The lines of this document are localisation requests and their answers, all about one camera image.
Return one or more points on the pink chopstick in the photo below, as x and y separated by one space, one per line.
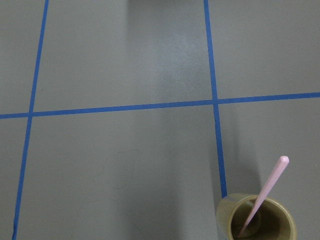
277 171

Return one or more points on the yellow cup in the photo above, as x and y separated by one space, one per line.
272 221

